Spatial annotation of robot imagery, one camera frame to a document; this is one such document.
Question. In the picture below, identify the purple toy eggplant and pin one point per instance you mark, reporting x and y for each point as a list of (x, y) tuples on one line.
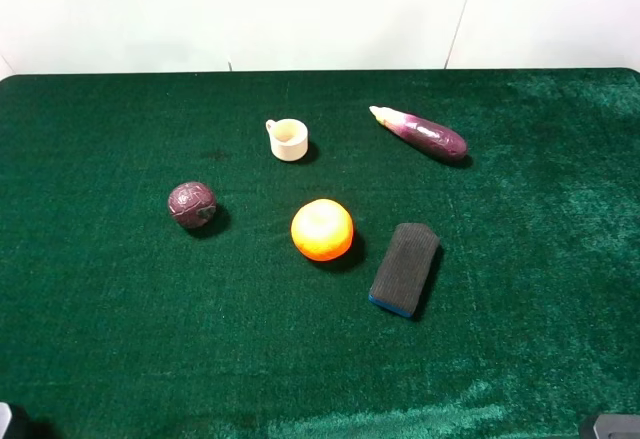
[(429, 137)]

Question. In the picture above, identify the dark object bottom right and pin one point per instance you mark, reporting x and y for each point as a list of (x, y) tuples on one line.
[(610, 426)]

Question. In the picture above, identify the orange fruit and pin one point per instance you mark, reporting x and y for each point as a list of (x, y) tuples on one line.
[(322, 230)]

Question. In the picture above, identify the small cream cup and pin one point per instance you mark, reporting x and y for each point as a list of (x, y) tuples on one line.
[(288, 139)]

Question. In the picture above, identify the black blue board eraser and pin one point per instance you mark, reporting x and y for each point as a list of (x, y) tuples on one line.
[(407, 268)]

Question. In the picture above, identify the dark red ball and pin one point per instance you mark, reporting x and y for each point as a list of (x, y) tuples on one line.
[(192, 204)]

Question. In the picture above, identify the green velvet table cloth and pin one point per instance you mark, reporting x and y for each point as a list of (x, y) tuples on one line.
[(364, 254)]

